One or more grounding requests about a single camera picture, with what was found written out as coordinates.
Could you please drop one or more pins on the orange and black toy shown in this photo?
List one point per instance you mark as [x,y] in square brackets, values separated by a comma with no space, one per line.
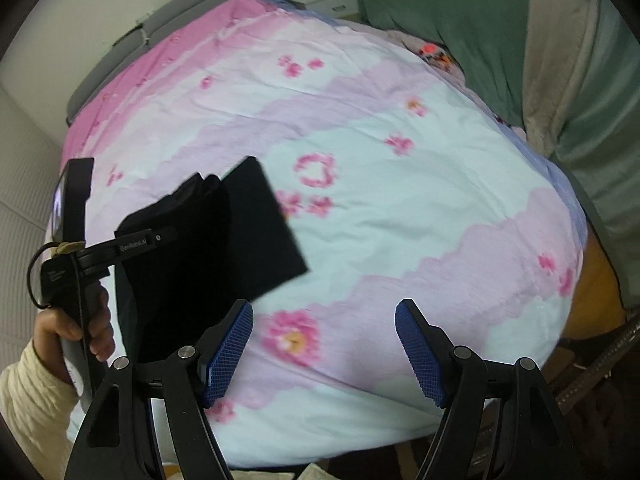
[437,57]

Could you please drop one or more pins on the green curtain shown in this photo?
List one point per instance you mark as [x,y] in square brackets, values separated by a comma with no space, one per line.
[475,20]

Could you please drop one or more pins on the white nightstand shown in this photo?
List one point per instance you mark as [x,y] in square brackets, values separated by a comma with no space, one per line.
[330,0]

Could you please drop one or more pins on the pink floral duvet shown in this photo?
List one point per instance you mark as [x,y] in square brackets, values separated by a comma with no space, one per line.
[390,200]

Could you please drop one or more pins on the grey padded headboard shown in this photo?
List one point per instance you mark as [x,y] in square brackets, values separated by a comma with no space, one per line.
[165,25]

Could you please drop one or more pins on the brown wicker chair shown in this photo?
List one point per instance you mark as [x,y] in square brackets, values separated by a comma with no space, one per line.
[600,385]

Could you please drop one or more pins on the person's left forearm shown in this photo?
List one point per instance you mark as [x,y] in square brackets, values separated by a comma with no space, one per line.
[30,410]

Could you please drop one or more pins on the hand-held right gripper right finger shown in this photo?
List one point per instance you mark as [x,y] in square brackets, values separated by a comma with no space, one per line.
[420,355]

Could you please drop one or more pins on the beige curtain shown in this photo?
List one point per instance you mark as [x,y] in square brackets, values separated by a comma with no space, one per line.
[555,60]

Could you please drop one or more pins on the black pants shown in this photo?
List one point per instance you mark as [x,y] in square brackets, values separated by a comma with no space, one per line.
[200,260]

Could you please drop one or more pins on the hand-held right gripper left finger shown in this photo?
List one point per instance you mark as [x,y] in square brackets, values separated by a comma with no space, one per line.
[225,355]

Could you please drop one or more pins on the white louvred wardrobe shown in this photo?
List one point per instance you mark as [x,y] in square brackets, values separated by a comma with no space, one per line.
[25,185]

